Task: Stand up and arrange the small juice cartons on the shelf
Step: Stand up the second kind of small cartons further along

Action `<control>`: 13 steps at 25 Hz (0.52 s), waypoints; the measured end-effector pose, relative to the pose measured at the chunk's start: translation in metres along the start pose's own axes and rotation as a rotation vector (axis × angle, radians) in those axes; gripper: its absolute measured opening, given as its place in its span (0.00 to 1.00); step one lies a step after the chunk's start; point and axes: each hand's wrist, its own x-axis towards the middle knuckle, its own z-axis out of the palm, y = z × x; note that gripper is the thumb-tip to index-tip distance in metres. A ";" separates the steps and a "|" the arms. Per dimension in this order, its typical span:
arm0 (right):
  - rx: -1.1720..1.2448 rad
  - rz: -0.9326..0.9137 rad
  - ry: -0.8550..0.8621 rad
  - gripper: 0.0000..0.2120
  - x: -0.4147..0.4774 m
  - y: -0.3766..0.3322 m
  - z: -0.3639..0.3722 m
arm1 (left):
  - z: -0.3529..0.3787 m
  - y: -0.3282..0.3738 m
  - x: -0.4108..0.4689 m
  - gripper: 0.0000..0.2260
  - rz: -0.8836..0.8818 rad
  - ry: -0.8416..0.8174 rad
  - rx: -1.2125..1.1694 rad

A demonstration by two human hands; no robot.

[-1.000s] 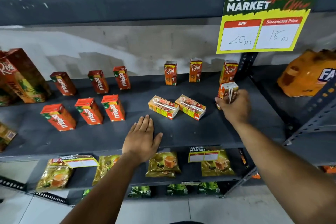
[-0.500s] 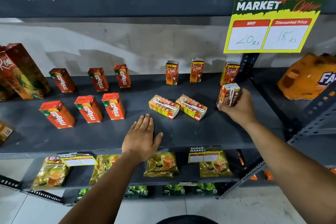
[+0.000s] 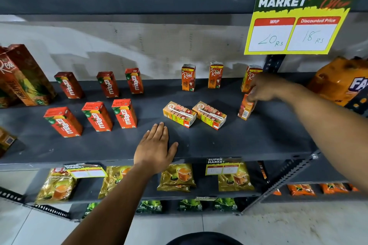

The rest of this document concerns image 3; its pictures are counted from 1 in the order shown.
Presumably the person's left hand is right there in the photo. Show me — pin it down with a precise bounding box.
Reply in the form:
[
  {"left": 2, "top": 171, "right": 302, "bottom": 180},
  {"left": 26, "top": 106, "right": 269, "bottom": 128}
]
[{"left": 134, "top": 122, "right": 179, "bottom": 175}]

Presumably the person's right hand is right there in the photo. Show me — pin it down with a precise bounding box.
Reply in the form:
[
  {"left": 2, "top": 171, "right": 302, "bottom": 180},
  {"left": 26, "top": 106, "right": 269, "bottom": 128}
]
[{"left": 247, "top": 73, "right": 291, "bottom": 103}]

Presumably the small orange juice box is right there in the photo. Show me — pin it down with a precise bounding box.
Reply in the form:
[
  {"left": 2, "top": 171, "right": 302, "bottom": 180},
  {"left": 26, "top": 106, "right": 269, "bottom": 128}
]
[{"left": 237, "top": 94, "right": 257, "bottom": 121}]

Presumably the person's right forearm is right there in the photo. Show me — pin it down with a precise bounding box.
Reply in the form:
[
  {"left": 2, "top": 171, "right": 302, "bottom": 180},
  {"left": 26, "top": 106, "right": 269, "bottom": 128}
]
[{"left": 286, "top": 80, "right": 368, "bottom": 195}]

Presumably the person's left forearm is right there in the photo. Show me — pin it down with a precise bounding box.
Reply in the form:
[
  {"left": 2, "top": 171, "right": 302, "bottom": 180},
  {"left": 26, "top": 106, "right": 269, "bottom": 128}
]
[{"left": 62, "top": 163, "right": 162, "bottom": 245}]

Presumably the gold tea packet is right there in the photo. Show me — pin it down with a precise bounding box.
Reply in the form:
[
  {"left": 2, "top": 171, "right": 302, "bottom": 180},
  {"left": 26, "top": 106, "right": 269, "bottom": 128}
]
[
  {"left": 218, "top": 164, "right": 255, "bottom": 192},
  {"left": 157, "top": 163, "right": 197, "bottom": 193},
  {"left": 35, "top": 167, "right": 79, "bottom": 204},
  {"left": 98, "top": 166, "right": 133, "bottom": 199}
]

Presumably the small yellow price tag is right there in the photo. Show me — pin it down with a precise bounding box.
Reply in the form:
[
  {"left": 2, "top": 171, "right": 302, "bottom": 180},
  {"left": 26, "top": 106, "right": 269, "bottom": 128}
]
[
  {"left": 63, "top": 163, "right": 108, "bottom": 179},
  {"left": 205, "top": 158, "right": 244, "bottom": 176}
]

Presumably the dark grey metal shelf unit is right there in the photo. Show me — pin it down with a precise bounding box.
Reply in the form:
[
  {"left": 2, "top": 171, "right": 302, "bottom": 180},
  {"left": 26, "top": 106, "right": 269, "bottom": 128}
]
[{"left": 0, "top": 0, "right": 368, "bottom": 223}]

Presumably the green tea packet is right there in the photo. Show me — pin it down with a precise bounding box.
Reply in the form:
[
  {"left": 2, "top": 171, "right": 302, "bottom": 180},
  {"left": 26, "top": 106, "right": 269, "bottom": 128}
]
[
  {"left": 213, "top": 198, "right": 240, "bottom": 212},
  {"left": 178, "top": 199, "right": 202, "bottom": 212},
  {"left": 83, "top": 202, "right": 100, "bottom": 219},
  {"left": 136, "top": 200, "right": 163, "bottom": 214}
]

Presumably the group of red juice cartons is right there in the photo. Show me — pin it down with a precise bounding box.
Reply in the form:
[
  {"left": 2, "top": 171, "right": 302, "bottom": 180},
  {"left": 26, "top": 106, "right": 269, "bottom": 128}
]
[{"left": 43, "top": 68, "right": 144, "bottom": 138}]

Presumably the group of orange juice cartons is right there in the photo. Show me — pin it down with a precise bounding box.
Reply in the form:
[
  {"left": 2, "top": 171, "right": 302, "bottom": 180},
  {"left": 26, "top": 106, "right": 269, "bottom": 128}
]
[{"left": 163, "top": 62, "right": 264, "bottom": 131}]

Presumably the dark sachet strip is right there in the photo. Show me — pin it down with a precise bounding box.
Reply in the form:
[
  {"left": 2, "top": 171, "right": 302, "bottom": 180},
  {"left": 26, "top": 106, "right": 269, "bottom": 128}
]
[{"left": 257, "top": 161, "right": 270, "bottom": 181}]

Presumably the wrapped orange soda bottle pack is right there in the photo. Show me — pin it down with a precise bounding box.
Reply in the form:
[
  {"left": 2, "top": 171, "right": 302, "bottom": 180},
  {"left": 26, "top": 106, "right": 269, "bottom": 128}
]
[{"left": 306, "top": 56, "right": 368, "bottom": 117}]

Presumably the person's black clothing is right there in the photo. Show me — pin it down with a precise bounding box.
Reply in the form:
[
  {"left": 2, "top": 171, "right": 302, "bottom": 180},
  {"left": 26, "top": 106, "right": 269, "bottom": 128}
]
[{"left": 165, "top": 232, "right": 245, "bottom": 245}]

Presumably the yellow and green price sign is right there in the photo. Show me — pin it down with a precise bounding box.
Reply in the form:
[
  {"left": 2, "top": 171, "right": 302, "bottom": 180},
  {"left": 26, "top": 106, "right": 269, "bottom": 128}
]
[{"left": 244, "top": 0, "right": 366, "bottom": 55}]

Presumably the large red juice carton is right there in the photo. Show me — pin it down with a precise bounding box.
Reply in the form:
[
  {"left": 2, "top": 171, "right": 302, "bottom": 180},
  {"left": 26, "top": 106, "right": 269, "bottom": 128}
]
[
  {"left": 5, "top": 44, "right": 57, "bottom": 107},
  {"left": 0, "top": 47, "right": 18, "bottom": 109}
]

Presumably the brown drink carton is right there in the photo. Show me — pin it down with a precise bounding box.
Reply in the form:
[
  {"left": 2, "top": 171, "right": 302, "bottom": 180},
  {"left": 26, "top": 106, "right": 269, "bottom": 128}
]
[{"left": 0, "top": 127, "right": 17, "bottom": 158}]

